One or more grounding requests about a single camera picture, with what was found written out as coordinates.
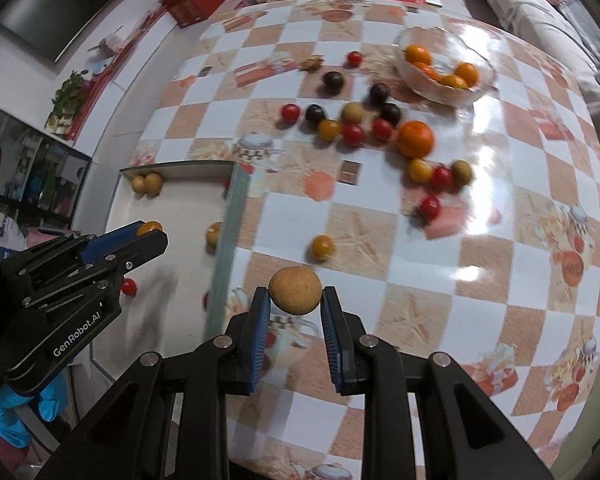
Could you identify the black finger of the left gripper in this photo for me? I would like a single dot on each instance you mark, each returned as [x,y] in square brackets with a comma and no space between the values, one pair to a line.
[140,252]

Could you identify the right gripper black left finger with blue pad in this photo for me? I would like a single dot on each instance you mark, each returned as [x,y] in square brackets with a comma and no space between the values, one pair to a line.
[126,433]

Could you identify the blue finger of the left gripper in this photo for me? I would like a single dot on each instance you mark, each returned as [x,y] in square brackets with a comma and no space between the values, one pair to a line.
[115,239]

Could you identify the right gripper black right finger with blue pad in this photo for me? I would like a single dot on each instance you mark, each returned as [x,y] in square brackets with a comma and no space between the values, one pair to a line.
[464,434]

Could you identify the red cherry tomato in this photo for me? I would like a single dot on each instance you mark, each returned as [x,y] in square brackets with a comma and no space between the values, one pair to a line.
[441,178]
[129,287]

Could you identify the yellow cherry tomato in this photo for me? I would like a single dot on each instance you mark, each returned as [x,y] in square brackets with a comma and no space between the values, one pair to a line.
[148,227]
[419,171]
[322,248]

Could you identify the yellow cherry tomato front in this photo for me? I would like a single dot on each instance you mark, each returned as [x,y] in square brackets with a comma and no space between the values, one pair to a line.
[322,248]

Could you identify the red tomato with stem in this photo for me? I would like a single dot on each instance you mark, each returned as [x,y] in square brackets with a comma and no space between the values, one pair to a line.
[429,208]

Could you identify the brown longan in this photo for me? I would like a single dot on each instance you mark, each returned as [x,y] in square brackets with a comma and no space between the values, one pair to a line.
[212,236]

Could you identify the white shallow box tray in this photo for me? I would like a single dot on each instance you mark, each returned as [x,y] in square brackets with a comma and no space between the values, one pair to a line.
[181,294]

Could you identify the longan pair in tray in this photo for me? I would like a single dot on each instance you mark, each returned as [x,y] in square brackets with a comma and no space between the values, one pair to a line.
[147,184]

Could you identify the potted green plant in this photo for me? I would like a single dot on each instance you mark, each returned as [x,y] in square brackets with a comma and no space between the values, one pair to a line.
[67,103]

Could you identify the green-brown longan right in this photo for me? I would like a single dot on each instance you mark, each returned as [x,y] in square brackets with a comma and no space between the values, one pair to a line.
[462,173]

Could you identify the dark purple tomato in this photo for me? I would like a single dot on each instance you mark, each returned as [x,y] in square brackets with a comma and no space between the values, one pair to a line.
[333,81]

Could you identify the large orange tangerine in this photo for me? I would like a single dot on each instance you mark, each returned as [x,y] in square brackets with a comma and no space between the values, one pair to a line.
[415,139]

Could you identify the glass fruit bowl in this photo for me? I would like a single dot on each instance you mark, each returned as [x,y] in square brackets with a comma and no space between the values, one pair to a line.
[439,66]

